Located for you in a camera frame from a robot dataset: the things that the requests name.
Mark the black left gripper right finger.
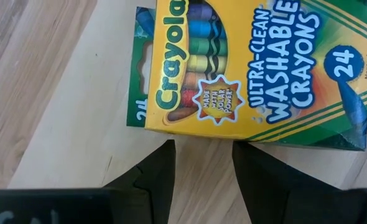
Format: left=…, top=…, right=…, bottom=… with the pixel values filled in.
left=231, top=141, right=342, bottom=224

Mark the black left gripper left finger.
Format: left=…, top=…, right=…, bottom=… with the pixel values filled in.
left=102, top=139, right=177, bottom=224

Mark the yellow green crayon box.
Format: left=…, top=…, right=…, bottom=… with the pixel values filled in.
left=126, top=0, right=367, bottom=152

